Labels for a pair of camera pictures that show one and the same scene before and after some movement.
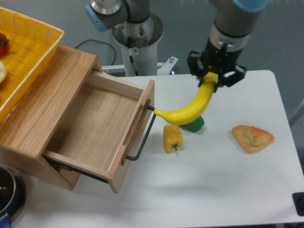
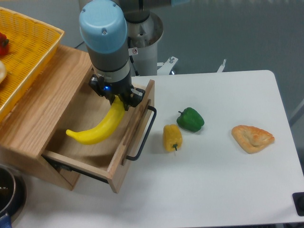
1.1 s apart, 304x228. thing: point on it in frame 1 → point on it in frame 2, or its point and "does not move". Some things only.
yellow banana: [184, 114] → [100, 132]
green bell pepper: [194, 125] does not move
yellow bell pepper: [172, 138] does not move
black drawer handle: [146, 137] does not move
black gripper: [218, 60] → [122, 89]
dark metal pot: [13, 195] does not move
